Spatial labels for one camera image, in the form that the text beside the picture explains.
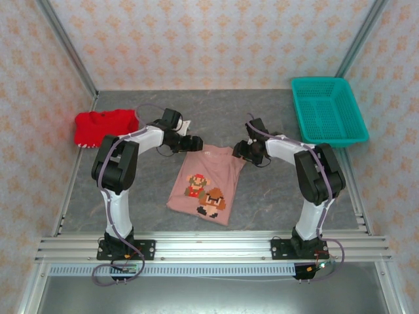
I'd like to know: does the folded red t-shirt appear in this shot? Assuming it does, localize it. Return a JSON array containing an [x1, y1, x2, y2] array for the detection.
[[73, 109, 140, 150]]

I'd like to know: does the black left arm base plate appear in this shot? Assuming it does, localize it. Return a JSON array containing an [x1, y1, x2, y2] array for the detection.
[[97, 238, 156, 262]]

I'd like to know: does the aluminium base beam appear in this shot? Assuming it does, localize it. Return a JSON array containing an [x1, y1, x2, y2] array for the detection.
[[35, 230, 393, 263]]

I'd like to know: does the aluminium frame post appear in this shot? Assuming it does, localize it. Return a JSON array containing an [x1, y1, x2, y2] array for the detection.
[[34, 0, 100, 101], [336, 0, 391, 79]]

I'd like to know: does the grey metal sheet panel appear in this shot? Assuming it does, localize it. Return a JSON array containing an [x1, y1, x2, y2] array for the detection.
[[35, 276, 393, 314]]

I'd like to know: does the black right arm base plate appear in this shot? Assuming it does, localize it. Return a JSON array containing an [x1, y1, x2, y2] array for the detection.
[[270, 238, 330, 262]]

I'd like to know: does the pink printed t-shirt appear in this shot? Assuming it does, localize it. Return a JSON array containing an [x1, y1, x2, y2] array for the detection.
[[166, 146, 247, 226]]

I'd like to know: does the small green circuit board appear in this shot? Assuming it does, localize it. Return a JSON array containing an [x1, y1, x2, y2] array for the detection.
[[111, 263, 138, 274], [307, 260, 331, 272]]

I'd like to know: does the slotted grey cable duct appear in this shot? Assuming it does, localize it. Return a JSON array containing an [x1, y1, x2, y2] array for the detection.
[[48, 263, 297, 278]]

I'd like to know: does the teal plastic mesh basket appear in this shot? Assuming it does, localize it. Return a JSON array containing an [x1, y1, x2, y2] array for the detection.
[[290, 77, 370, 149]]

